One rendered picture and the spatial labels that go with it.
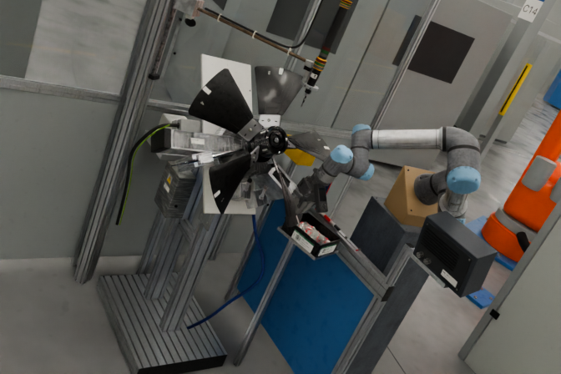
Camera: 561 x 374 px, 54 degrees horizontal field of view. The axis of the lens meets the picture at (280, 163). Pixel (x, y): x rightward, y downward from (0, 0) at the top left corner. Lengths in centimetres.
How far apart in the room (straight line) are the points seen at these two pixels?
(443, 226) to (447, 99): 467
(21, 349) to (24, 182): 74
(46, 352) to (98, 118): 106
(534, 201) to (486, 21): 208
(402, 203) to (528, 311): 135
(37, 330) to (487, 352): 261
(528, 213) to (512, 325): 224
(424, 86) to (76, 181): 445
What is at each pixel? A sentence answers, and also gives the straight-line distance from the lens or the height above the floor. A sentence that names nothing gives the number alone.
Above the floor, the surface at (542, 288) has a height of 73.
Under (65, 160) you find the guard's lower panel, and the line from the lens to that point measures 282.
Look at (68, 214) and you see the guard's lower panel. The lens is 300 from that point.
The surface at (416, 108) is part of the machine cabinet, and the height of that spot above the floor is 78.
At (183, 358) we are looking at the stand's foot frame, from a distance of 275.
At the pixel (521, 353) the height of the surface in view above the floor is 32.
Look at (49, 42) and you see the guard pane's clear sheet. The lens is 257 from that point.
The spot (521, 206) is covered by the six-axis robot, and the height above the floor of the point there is 53.
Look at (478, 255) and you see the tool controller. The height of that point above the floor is 123.
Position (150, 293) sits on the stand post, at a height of 12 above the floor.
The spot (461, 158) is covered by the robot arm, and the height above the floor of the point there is 148.
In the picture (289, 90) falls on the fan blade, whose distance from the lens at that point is 236.
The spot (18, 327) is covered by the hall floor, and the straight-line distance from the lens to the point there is 282.
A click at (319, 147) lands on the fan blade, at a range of 244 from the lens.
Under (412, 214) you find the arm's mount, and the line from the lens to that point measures 260.
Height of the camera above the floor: 194
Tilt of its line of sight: 21 degrees down
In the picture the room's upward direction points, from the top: 23 degrees clockwise
